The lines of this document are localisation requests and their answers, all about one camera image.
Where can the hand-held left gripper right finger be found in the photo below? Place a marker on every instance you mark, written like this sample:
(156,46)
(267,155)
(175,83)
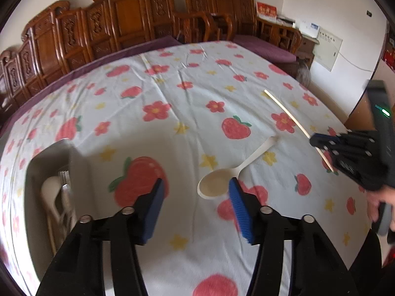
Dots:
(239,209)

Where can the metal fork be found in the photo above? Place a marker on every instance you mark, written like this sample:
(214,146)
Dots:
(64,178)

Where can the grey fluffy duster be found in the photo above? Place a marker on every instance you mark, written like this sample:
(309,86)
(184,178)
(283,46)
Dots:
(304,72)

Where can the person's right hand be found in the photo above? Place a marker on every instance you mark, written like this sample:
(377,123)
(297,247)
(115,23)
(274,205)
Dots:
(375,197)

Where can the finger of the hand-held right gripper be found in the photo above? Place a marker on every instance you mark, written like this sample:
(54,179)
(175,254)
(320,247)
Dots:
(345,140)
(361,166)

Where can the short purple seat cushion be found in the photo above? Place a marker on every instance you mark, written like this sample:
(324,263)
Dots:
(262,44)

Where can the white box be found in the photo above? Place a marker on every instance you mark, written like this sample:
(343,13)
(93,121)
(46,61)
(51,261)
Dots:
(308,29)

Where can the white plastic spoon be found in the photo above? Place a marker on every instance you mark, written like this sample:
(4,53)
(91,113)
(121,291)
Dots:
(49,191)
(213,185)

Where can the white rectangular utensil container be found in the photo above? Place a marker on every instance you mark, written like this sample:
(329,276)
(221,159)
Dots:
(80,172)

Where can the light wooden chopstick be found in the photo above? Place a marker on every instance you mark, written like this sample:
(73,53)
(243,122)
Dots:
(290,115)

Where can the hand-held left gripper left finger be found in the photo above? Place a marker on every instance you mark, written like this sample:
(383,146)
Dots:
(154,206)

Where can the small wooden side cabinet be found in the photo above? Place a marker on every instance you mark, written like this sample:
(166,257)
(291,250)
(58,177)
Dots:
(307,47)

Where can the short carved wooden bench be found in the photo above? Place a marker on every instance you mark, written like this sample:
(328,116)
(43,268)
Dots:
(216,3)

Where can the long carved wooden bench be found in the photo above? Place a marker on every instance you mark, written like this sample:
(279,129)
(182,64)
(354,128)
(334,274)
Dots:
(129,15)

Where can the white wall panel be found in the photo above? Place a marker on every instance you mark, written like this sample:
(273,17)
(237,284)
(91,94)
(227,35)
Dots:
(328,47)

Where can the red box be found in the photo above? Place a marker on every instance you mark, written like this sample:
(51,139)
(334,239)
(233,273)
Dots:
(266,10)

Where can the person's dark clothing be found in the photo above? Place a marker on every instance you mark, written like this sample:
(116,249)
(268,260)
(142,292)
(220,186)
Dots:
(370,268)

